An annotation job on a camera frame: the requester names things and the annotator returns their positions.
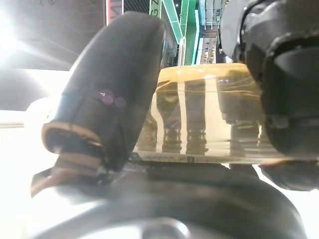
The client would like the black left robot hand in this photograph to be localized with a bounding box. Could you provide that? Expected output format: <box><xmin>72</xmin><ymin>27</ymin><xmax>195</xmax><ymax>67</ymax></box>
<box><xmin>24</xmin><ymin>11</ymin><xmax>307</xmax><ymax>239</ymax></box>

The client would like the green steel framework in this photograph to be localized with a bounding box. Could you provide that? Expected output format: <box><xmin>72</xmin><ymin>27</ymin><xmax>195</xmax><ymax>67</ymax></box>
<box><xmin>149</xmin><ymin>0</ymin><xmax>201</xmax><ymax>66</ymax></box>

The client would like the clear bottle with yellow drink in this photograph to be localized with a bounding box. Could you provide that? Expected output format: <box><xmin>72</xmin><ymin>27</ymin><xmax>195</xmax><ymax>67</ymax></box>
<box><xmin>133</xmin><ymin>62</ymin><xmax>319</xmax><ymax>165</ymax></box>

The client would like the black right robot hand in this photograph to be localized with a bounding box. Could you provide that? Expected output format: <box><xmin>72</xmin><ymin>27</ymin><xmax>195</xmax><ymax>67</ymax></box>
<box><xmin>219</xmin><ymin>0</ymin><xmax>319</xmax><ymax>191</ymax></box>

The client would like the red lettered banner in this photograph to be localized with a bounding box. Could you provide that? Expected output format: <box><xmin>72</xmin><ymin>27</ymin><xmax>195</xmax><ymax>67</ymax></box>
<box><xmin>106</xmin><ymin>0</ymin><xmax>125</xmax><ymax>25</ymax></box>

